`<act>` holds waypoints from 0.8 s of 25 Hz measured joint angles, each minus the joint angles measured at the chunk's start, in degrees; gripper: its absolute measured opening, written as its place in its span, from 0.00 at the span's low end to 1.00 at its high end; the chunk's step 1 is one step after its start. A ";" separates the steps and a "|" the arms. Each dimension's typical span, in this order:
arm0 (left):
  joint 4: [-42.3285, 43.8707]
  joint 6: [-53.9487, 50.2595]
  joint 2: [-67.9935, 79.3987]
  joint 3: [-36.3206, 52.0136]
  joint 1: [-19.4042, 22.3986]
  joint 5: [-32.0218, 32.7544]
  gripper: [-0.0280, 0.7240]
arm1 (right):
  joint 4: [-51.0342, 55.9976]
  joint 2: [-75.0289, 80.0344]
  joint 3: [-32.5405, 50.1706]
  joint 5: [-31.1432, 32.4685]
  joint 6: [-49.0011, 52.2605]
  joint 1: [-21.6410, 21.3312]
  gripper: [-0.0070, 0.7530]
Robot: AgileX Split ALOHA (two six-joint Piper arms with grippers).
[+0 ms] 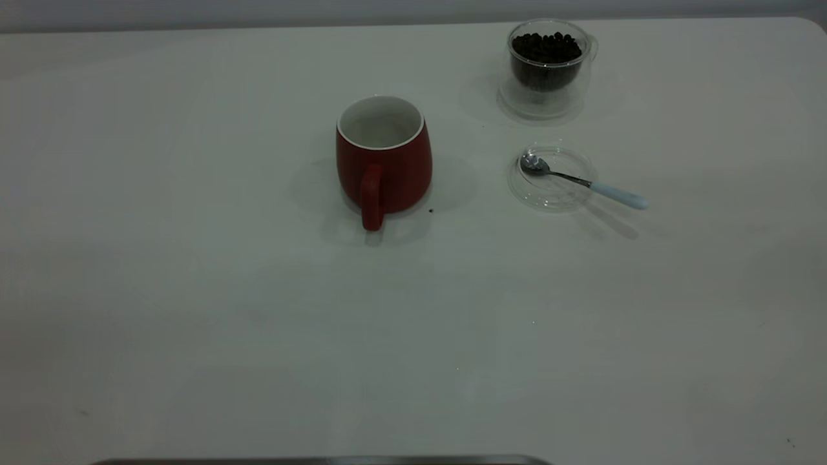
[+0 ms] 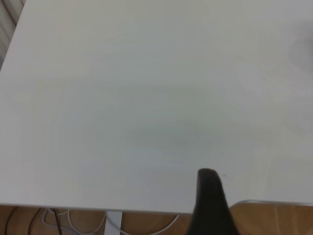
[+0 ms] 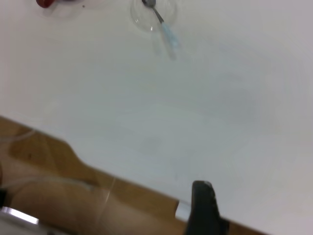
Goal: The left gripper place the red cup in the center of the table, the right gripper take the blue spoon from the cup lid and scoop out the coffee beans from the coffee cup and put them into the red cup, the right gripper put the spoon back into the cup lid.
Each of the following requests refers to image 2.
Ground white table leg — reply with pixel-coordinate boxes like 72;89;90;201
104;211;123;235

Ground black floor cable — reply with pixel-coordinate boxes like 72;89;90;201
4;207;18;235
51;209;63;235
27;208;43;235

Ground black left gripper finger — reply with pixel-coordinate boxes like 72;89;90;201
187;168;242;235

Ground black and white cables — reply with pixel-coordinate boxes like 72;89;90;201
43;208;108;235

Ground grey ribbed curtain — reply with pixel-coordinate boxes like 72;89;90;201
0;0;25;72

